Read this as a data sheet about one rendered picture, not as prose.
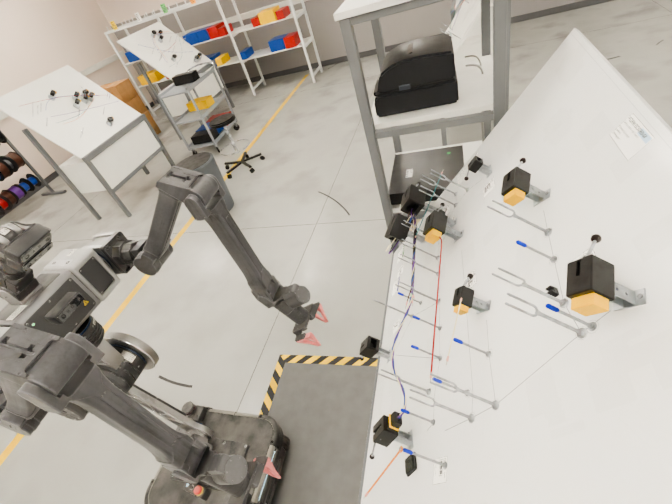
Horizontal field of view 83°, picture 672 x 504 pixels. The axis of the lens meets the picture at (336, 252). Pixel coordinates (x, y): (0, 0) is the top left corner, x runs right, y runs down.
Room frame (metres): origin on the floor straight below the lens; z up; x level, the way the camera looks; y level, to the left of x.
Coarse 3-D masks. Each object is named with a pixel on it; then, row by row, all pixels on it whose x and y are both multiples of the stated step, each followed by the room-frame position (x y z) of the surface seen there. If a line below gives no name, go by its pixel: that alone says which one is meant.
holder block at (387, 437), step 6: (378, 420) 0.45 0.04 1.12; (384, 420) 0.44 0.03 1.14; (378, 426) 0.44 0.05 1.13; (384, 426) 0.42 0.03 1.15; (378, 432) 0.42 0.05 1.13; (384, 432) 0.41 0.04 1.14; (390, 432) 0.41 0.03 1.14; (396, 432) 0.41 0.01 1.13; (378, 438) 0.41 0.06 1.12; (384, 438) 0.41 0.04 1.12; (390, 438) 0.41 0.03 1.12; (384, 444) 0.41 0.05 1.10
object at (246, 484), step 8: (248, 464) 0.46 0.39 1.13; (256, 464) 0.45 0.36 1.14; (248, 472) 0.44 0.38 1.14; (248, 480) 0.42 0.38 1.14; (224, 488) 0.40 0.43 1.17; (232, 488) 0.40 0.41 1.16; (240, 488) 0.40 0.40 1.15; (248, 488) 0.40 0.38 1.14; (232, 496) 0.41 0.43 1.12; (240, 496) 0.39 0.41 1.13
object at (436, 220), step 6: (444, 204) 0.94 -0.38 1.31; (438, 210) 0.92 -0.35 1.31; (432, 216) 0.88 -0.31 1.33; (438, 216) 0.88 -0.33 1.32; (444, 216) 0.88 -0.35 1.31; (426, 222) 0.90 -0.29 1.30; (432, 222) 0.86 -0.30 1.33; (438, 222) 0.86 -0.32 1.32; (444, 222) 0.86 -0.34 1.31; (426, 228) 0.87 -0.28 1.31; (432, 228) 0.84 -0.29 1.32; (438, 228) 0.84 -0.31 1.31; (444, 228) 0.84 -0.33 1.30; (450, 228) 0.86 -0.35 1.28; (444, 234) 0.86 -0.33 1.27; (450, 234) 0.86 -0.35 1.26; (456, 234) 0.84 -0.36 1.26; (462, 234) 0.83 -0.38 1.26; (456, 240) 0.84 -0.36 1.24
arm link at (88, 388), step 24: (72, 336) 0.50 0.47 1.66; (96, 360) 0.49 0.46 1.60; (24, 384) 0.43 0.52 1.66; (72, 384) 0.45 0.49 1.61; (96, 384) 0.46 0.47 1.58; (48, 408) 0.41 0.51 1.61; (96, 408) 0.43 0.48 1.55; (120, 408) 0.45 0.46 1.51; (144, 408) 0.47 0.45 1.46; (144, 432) 0.44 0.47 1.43; (168, 432) 0.46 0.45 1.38; (168, 456) 0.43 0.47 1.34; (192, 456) 0.44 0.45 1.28
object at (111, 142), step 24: (72, 72) 5.90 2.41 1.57; (24, 96) 5.21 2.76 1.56; (48, 96) 5.32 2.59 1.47; (72, 96) 5.45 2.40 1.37; (96, 96) 5.67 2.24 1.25; (24, 120) 4.88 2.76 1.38; (48, 120) 5.00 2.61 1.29; (72, 120) 5.14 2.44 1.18; (96, 120) 5.28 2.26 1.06; (120, 120) 5.44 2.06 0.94; (144, 120) 5.65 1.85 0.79; (72, 144) 4.80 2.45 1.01; (96, 144) 4.92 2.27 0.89; (120, 144) 5.13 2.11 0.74; (144, 144) 5.43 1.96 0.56; (72, 168) 4.83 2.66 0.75; (96, 168) 4.66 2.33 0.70; (120, 168) 4.94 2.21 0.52; (144, 168) 5.89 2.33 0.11; (96, 216) 4.88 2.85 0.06
